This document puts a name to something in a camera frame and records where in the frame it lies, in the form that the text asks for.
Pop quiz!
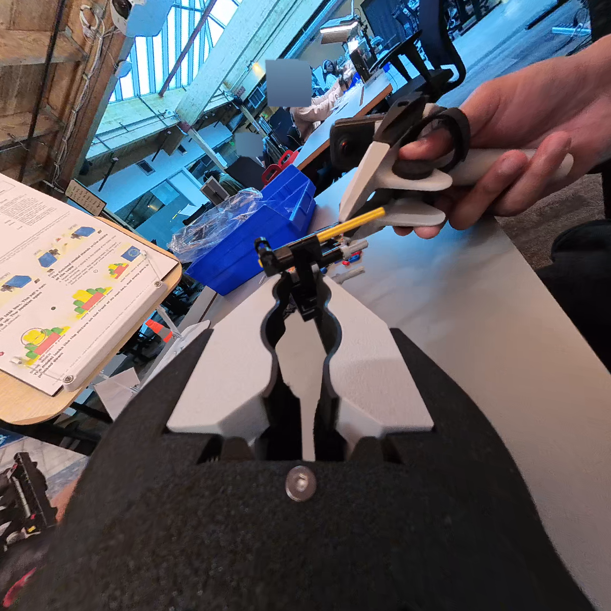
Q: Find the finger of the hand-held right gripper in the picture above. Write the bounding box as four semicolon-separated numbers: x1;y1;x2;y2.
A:
351;198;448;239
339;142;453;222

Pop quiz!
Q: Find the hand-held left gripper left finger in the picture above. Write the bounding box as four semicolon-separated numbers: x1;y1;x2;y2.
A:
166;279;289;440

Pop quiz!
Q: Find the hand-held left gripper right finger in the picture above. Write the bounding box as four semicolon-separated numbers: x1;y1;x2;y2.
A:
313;277;435;440

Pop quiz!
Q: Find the yellow lego axle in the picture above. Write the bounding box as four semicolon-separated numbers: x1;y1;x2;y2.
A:
315;206;386;243

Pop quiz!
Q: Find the black lego assembly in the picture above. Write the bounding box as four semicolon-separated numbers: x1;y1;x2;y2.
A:
254;236;369;321

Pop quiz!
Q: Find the person's right hand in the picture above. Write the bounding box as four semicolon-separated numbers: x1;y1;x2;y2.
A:
394;34;611;239

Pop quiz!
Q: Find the wooden desk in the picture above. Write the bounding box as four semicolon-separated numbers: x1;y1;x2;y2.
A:
293;72;394;170

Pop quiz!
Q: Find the black office chair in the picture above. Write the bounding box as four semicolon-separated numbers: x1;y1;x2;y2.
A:
377;29;467;113

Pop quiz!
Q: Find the red plastic caddy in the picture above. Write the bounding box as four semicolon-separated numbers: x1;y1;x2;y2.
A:
262;149;300;190

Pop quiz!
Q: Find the white board stand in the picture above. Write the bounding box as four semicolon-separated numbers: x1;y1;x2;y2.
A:
93;305;213;421

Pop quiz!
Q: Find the white desk lamp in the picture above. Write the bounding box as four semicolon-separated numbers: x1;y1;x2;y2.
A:
319;17;362;35

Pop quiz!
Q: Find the blue plastic storage bin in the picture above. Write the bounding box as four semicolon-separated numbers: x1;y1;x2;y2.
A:
185;166;317;296

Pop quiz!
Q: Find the clear plastic bag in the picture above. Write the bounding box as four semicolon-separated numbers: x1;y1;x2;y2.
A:
168;187;268;263

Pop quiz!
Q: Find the printed instruction sheet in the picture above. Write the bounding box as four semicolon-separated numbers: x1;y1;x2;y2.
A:
0;173;176;397

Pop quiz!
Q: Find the dark cloth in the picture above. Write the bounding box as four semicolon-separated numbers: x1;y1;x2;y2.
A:
537;220;611;373

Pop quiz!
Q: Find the black toy vehicle model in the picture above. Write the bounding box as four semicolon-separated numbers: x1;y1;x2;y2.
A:
0;451;59;554

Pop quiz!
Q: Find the small wall plaque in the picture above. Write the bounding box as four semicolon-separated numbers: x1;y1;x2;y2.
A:
65;180;107;216

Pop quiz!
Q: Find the white security camera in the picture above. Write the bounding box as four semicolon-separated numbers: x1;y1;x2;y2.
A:
111;0;173;38

